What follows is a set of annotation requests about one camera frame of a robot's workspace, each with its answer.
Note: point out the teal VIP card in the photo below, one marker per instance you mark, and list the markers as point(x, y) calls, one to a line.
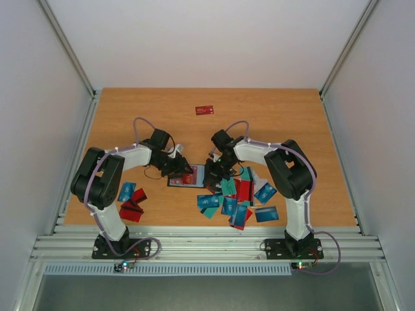
point(228, 187)

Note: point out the red VIP card front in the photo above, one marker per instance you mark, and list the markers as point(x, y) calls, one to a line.
point(188, 179)

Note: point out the red vip card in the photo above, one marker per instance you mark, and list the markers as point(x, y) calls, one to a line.
point(188, 179)
point(176, 181)

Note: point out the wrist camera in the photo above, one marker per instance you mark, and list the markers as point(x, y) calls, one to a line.
point(175, 150)
point(214, 156)

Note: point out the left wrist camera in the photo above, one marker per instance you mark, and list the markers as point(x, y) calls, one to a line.
point(175, 150)

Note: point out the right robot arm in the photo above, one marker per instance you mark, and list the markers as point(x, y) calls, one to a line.
point(290, 170)

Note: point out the blue stripe card right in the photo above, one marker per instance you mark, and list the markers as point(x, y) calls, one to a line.
point(266, 214)

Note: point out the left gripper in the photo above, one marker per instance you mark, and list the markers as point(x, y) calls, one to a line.
point(178, 168)

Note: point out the red stripe card centre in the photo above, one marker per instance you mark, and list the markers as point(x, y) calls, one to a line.
point(245, 190)

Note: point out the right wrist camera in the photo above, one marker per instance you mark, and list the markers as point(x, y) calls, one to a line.
point(214, 156)

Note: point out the aluminium rail frame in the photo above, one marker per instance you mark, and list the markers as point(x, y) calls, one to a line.
point(206, 244)

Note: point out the blue card right pile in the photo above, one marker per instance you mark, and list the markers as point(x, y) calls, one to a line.
point(264, 192)

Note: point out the black leather card holder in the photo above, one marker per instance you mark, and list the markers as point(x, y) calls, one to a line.
point(198, 178)

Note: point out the large red card left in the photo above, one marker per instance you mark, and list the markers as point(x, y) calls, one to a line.
point(130, 211)

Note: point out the teal stripe card upper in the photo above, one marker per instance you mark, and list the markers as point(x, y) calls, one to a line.
point(247, 174)

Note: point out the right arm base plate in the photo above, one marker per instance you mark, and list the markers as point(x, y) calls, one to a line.
point(280, 248)

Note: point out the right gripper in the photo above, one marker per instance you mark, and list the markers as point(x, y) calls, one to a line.
point(213, 170)

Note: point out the small red card left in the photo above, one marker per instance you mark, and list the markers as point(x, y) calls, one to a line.
point(138, 196)

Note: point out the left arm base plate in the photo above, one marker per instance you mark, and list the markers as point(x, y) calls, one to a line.
point(102, 250)

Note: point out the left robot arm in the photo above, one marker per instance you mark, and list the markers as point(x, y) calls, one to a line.
point(97, 180)

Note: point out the lone red card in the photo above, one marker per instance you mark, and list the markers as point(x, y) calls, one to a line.
point(204, 110)

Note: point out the blue card front pile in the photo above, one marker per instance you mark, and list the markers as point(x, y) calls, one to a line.
point(239, 218)

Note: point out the grey cable duct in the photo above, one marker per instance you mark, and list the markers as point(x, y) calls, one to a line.
point(178, 269)

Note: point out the blue VIP card left pile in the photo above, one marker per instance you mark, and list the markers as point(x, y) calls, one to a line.
point(208, 201)

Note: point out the blue card left group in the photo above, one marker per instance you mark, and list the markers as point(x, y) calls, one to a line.
point(126, 191)

